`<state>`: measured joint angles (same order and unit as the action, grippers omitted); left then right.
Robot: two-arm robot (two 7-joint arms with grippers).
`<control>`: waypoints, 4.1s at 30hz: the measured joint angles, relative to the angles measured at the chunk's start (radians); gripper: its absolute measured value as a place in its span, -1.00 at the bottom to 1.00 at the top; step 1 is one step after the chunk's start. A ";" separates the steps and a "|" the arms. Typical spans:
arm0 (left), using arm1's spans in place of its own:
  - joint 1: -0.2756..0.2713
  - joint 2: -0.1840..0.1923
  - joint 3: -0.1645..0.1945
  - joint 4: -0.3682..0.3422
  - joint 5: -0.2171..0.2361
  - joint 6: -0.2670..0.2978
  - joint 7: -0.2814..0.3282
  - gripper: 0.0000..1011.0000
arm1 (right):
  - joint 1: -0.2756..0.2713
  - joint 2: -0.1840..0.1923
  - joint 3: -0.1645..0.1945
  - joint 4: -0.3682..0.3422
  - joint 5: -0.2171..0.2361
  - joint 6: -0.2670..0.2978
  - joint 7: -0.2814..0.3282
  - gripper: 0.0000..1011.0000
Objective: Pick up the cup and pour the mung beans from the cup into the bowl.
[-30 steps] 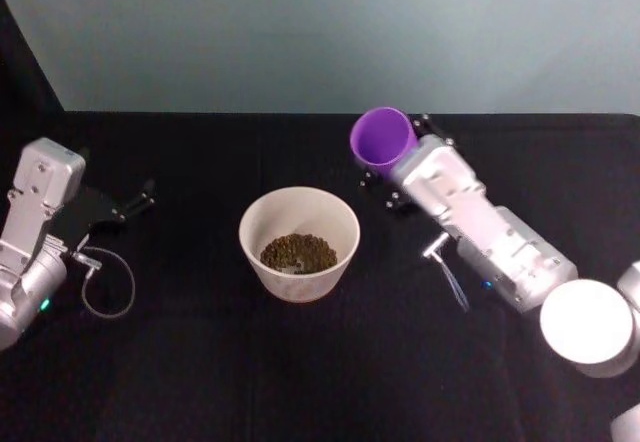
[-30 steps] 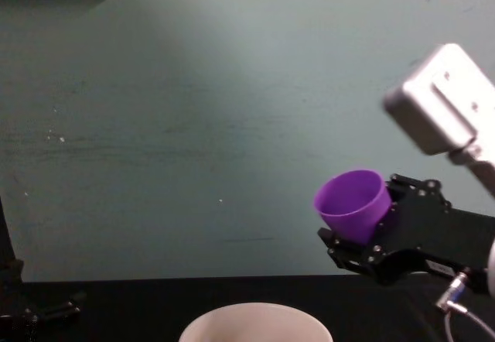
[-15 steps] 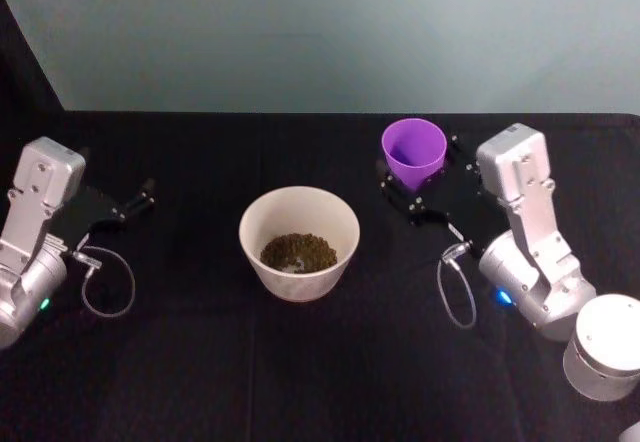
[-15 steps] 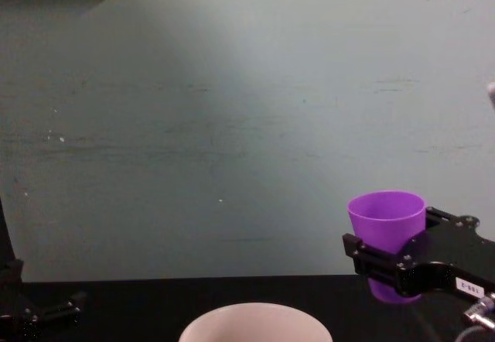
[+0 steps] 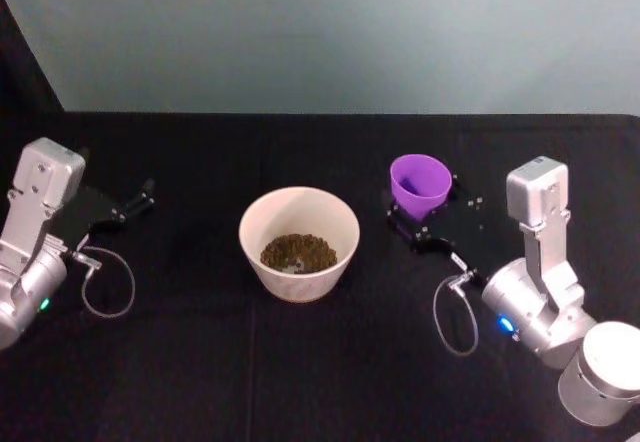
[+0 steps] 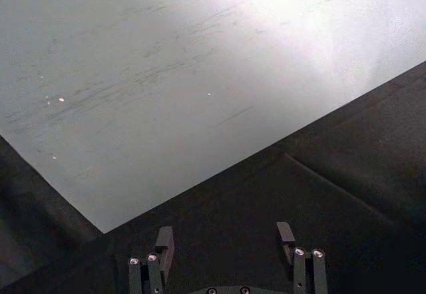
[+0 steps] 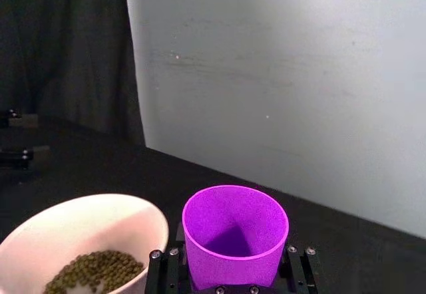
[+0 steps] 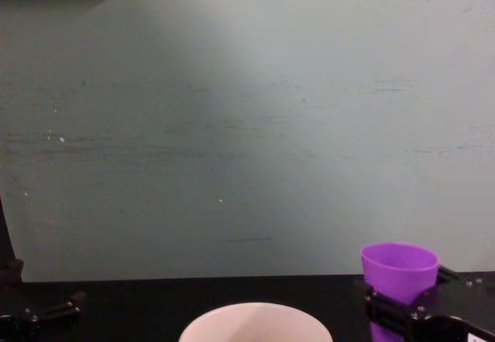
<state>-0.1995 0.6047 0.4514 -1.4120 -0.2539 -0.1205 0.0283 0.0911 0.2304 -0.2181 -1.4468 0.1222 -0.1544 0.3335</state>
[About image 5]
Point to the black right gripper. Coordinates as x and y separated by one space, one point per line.
462 232

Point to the brown pellets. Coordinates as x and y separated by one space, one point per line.
300 251

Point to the purple plastic cup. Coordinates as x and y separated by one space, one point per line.
419 182

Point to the cream round bowl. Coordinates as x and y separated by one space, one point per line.
300 282

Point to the black table cloth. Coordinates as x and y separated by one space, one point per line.
320 372

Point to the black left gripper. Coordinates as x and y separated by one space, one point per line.
85 214

